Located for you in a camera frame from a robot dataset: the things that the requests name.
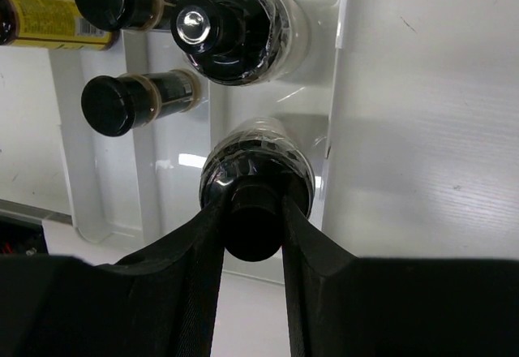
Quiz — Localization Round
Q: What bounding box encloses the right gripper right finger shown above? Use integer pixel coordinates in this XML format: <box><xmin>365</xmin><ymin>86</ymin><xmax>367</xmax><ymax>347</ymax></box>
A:
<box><xmin>282</xmin><ymin>198</ymin><xmax>518</xmax><ymax>356</ymax></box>

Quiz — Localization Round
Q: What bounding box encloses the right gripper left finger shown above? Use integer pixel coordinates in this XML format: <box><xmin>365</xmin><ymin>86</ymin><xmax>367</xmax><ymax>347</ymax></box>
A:
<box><xmin>1</xmin><ymin>200</ymin><xmax>225</xmax><ymax>356</ymax></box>

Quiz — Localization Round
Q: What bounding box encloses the brown-powder shaker bottle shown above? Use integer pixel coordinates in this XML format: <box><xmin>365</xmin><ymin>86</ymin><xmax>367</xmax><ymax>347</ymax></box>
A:
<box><xmin>199</xmin><ymin>117</ymin><xmax>315</xmax><ymax>262</ymax></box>

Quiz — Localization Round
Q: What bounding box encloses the white-powder shaker bottle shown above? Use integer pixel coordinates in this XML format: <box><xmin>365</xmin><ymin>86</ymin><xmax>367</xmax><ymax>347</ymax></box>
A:
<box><xmin>170</xmin><ymin>0</ymin><xmax>311</xmax><ymax>86</ymax></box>

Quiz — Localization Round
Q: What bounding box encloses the small yellow-label brown bottle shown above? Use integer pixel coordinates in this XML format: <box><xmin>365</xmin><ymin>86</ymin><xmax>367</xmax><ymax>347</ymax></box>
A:
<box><xmin>1</xmin><ymin>0</ymin><xmax>119</xmax><ymax>51</ymax></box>

